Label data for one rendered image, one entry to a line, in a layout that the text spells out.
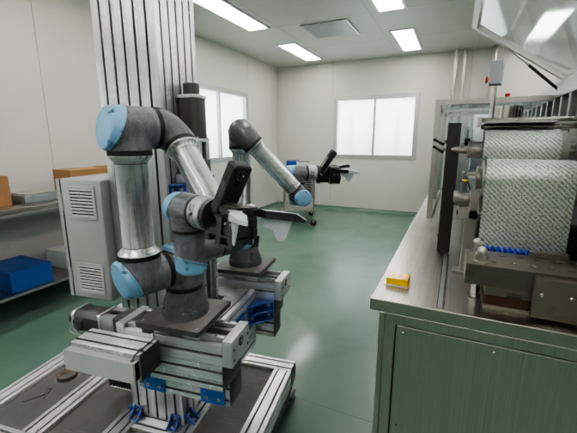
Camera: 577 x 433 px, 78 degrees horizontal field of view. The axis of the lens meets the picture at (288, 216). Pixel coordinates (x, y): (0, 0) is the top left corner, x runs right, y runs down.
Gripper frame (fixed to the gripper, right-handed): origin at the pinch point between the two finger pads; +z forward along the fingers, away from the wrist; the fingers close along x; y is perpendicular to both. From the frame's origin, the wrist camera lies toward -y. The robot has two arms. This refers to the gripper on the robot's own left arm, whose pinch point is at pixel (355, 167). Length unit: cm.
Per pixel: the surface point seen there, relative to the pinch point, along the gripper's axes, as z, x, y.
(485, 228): 19, 72, 4
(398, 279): -8, 71, 22
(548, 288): 19, 99, 11
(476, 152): 32, 43, -15
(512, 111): 69, 14, -29
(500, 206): 22, 73, -3
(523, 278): 16, 94, 10
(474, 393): 5, 98, 44
